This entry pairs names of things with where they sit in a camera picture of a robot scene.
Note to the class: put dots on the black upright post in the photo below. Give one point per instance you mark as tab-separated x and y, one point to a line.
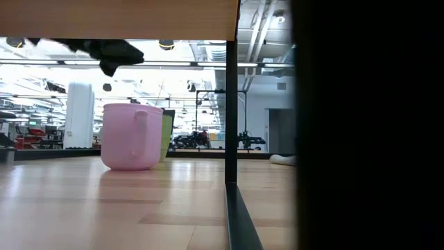
367	125

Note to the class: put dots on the grey door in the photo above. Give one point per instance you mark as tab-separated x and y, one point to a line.
281	132

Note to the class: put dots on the black metal table frame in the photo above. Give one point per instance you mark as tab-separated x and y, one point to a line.
52	154

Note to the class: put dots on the pink plastic mug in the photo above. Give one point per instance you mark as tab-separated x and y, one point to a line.
121	139

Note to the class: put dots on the white building pillar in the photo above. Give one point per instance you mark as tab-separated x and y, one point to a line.
79	118

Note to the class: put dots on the red tool cart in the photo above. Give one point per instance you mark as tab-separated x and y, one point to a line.
31	139

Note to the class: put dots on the black metal robot stand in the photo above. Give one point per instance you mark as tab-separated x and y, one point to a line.
208	91

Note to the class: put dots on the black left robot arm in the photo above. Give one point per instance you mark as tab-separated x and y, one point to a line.
48	41

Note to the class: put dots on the black background robot arm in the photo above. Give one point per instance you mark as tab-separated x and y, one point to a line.
190	140
249	141

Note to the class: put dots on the grey knitted cloth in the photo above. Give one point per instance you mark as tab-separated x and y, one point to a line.
282	160

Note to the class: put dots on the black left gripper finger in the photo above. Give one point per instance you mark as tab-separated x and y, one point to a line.
109	70

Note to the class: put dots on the wooden shelf black legs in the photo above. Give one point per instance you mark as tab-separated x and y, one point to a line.
104	19

